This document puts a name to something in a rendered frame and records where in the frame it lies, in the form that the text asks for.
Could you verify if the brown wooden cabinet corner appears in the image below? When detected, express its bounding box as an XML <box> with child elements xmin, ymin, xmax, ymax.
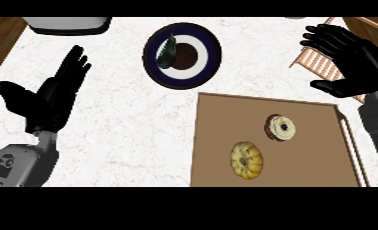
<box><xmin>343</xmin><ymin>17</ymin><xmax>378</xmax><ymax>47</ymax></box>

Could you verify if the brown flat tray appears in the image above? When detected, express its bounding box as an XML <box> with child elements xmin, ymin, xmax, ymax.
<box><xmin>189</xmin><ymin>91</ymin><xmax>371</xmax><ymax>188</ymax></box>

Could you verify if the brown wooden panel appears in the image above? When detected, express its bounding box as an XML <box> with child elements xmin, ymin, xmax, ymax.
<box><xmin>0</xmin><ymin>17</ymin><xmax>30</xmax><ymax>66</ymax></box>

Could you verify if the wooden slatted tiered shelf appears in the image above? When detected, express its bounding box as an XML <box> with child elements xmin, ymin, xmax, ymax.
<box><xmin>288</xmin><ymin>17</ymin><xmax>368</xmax><ymax>104</ymax></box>

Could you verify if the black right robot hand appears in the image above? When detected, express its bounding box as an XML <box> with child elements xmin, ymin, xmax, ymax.
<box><xmin>298</xmin><ymin>23</ymin><xmax>378</xmax><ymax>99</ymax></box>

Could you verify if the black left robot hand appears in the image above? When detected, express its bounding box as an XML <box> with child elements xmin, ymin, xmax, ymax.
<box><xmin>0</xmin><ymin>44</ymin><xmax>93</xmax><ymax>135</ymax></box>

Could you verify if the dark blue and white plate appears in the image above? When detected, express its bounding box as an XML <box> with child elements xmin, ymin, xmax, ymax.
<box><xmin>142</xmin><ymin>22</ymin><xmax>223</xmax><ymax>91</ymax></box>

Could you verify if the white frosted chocolate cupcake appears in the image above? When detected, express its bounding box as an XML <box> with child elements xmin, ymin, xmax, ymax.
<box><xmin>264</xmin><ymin>113</ymin><xmax>298</xmax><ymax>142</ymax></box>

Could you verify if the yellow fluted cake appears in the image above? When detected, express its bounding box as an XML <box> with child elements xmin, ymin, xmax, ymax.
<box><xmin>229</xmin><ymin>141</ymin><xmax>264</xmax><ymax>181</ymax></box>

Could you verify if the grey appliance with black base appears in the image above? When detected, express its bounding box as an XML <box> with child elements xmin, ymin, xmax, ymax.
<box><xmin>21</xmin><ymin>17</ymin><xmax>114</xmax><ymax>36</ymax></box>

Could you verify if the dark green avocado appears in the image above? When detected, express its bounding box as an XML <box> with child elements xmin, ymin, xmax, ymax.
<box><xmin>155</xmin><ymin>35</ymin><xmax>179</xmax><ymax>70</ymax></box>

